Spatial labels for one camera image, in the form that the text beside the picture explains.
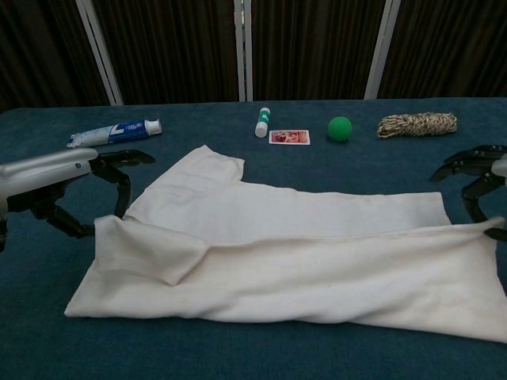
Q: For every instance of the white green glue stick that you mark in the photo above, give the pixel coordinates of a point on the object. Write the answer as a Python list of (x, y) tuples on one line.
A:
[(263, 122)]

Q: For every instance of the blue white toothpaste tube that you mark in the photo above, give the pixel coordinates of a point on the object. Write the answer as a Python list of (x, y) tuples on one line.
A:
[(119, 133)]

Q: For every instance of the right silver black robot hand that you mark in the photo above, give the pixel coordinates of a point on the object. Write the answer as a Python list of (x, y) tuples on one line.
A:
[(487, 162)]

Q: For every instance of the dark curtain partition panel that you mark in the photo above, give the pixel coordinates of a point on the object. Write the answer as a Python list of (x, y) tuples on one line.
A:
[(455, 47), (317, 47), (39, 47), (170, 47)]

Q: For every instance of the green ball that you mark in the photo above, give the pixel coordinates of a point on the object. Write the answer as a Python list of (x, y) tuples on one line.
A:
[(340, 128)]

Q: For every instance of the white T-shirt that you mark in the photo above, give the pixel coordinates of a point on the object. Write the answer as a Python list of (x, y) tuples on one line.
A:
[(317, 277)]

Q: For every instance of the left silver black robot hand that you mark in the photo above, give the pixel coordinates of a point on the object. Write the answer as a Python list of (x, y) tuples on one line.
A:
[(39, 170)]

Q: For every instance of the red playing card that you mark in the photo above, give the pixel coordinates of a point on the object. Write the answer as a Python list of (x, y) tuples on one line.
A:
[(289, 137)]

